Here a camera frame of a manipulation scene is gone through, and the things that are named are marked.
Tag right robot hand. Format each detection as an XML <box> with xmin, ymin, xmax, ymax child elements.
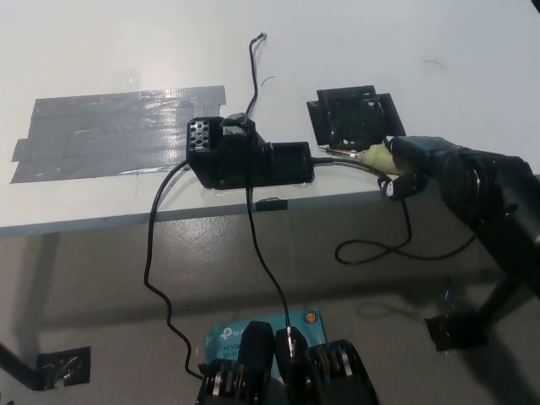
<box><xmin>377</xmin><ymin>134</ymin><xmax>483</xmax><ymax>204</ymax></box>

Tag tape-wrapped soldering iron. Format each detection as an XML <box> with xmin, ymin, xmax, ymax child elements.
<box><xmin>316</xmin><ymin>141</ymin><xmax>417</xmax><ymax>177</ymax></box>

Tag black soldering iron cable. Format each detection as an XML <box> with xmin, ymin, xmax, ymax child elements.
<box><xmin>310</xmin><ymin>155</ymin><xmax>478</xmax><ymax>267</ymax></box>

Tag black soldering station base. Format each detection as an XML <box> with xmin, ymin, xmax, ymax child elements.
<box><xmin>185</xmin><ymin>111</ymin><xmax>316</xmax><ymax>191</ymax></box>

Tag black robot torso blocks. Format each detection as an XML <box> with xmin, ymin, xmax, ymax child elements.
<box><xmin>196</xmin><ymin>320</ymin><xmax>379</xmax><ymax>405</ymax></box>

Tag black square tape patch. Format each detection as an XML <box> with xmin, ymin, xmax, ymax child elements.
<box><xmin>306</xmin><ymin>85</ymin><xmax>407</xmax><ymax>151</ymax></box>

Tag black diagonal stand pole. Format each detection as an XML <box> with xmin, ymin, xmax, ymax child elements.
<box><xmin>474</xmin><ymin>269</ymin><xmax>540</xmax><ymax>334</ymax></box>
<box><xmin>0</xmin><ymin>341</ymin><xmax>43</xmax><ymax>392</ymax></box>

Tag black floor tape patch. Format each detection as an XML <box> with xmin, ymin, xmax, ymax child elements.
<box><xmin>424</xmin><ymin>310</ymin><xmax>490</xmax><ymax>352</ymax></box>
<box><xmin>35</xmin><ymin>346</ymin><xmax>92</xmax><ymax>392</ymax></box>

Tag small black tape strip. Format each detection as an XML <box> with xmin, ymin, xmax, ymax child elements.
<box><xmin>256</xmin><ymin>198</ymin><xmax>289</xmax><ymax>212</ymax></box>

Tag teal tp-link box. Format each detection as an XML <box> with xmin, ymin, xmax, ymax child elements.
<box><xmin>205</xmin><ymin>309</ymin><xmax>329</xmax><ymax>376</ymax></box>

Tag grey metal table leg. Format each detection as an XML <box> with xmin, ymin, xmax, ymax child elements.
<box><xmin>12</xmin><ymin>232</ymin><xmax>61</xmax><ymax>355</ymax></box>

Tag thin black frayed-end cable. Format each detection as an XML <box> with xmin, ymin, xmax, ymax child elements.
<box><xmin>246</xmin><ymin>32</ymin><xmax>296</xmax><ymax>355</ymax></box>

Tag black station power cable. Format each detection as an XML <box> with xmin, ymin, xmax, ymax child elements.
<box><xmin>143</xmin><ymin>162</ymin><xmax>208</xmax><ymax>381</ymax></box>

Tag grey duct tape patch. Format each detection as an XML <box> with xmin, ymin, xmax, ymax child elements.
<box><xmin>8</xmin><ymin>85</ymin><xmax>228</xmax><ymax>185</ymax></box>

